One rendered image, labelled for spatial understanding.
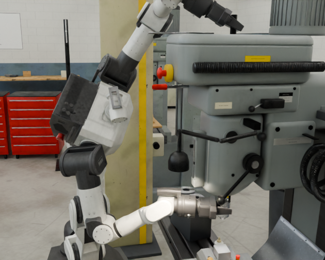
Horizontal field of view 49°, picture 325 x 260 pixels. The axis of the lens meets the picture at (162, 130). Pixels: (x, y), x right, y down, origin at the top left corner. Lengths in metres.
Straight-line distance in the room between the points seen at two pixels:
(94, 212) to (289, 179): 0.74
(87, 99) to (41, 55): 8.79
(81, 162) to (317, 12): 0.98
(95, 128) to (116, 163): 1.69
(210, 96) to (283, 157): 0.36
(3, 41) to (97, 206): 9.09
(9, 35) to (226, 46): 9.35
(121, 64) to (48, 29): 8.70
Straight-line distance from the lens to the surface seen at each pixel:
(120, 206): 3.27
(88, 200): 1.43
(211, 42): 1.15
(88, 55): 10.22
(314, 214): 1.61
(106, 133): 1.44
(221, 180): 1.30
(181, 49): 1.15
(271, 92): 1.26
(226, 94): 1.19
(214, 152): 1.27
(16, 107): 5.88
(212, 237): 1.89
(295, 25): 1.34
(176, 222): 1.92
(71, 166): 1.41
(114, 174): 3.15
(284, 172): 1.37
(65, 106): 1.45
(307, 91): 1.35
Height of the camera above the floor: 1.88
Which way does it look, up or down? 14 degrees down
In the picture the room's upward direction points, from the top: 1 degrees clockwise
